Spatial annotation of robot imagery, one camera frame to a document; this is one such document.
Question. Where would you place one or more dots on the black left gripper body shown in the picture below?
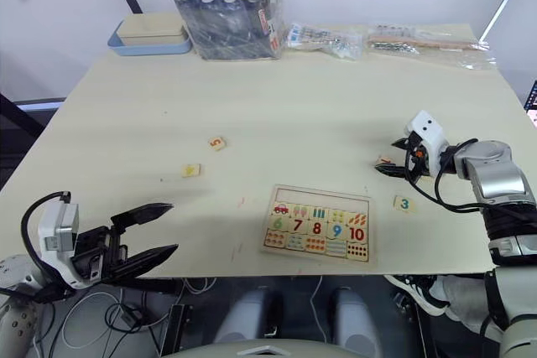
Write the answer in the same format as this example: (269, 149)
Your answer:
(98, 251)

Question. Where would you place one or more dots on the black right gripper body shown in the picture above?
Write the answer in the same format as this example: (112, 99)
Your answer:
(417, 159)

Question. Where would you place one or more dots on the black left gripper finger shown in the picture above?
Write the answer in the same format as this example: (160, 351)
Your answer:
(147, 259)
(144, 213)

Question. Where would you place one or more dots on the wooden red number tile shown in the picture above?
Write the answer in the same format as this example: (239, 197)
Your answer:
(385, 160)

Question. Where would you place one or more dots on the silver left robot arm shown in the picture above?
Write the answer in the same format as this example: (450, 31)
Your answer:
(12, 312)

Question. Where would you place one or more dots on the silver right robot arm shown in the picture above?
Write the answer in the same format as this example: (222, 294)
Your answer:
(499, 177)

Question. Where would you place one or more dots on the wooden teal number three tile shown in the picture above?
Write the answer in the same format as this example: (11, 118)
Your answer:
(404, 203)

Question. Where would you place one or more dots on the wooden yellow number tile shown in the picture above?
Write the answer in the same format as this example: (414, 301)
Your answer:
(191, 170)

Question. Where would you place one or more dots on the red number ten tile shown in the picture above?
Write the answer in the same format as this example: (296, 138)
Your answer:
(358, 234)

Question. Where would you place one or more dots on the blue number nine tile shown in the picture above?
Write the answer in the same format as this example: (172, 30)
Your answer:
(336, 231)

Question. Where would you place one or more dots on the red number eight tile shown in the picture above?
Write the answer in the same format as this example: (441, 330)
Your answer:
(317, 228)

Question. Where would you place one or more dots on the wooden orange number five tile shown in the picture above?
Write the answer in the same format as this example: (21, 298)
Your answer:
(217, 143)

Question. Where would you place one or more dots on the wooden number puzzle board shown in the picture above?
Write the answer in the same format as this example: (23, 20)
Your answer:
(293, 196)

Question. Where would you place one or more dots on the clear bag with wooden board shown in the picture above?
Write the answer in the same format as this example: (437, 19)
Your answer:
(423, 41)

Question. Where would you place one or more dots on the red number seven tile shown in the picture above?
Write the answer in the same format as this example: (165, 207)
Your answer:
(298, 224)

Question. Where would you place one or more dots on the green number six tile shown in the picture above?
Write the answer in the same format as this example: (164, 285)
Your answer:
(277, 222)

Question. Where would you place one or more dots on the clear bag of puzzle pieces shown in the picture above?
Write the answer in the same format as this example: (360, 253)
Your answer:
(323, 39)

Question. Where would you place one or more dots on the black table leg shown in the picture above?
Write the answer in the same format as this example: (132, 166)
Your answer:
(176, 328)

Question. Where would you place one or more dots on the grey rounded robot leg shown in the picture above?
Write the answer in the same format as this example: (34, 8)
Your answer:
(247, 312)
(356, 316)

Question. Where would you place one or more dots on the black and white sneaker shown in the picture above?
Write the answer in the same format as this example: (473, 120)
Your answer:
(415, 291)

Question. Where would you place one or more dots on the dark monitor screen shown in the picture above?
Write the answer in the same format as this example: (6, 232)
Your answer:
(532, 104)

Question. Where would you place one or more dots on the grey trouser leg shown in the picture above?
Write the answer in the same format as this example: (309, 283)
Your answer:
(465, 299)

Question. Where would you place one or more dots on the cream robot torso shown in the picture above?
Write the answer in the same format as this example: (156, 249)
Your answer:
(268, 351)

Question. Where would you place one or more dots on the light blue tray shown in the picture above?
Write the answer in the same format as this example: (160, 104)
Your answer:
(147, 48)

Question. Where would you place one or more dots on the cream rectangular box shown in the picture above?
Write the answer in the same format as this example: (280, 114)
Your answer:
(149, 29)

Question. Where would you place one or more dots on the plastic wrapped black bottle pack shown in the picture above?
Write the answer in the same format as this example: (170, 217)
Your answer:
(230, 18)

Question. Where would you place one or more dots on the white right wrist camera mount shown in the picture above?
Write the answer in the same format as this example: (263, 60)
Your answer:
(428, 129)

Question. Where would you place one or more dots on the black metal frame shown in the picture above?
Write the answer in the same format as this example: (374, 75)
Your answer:
(25, 117)

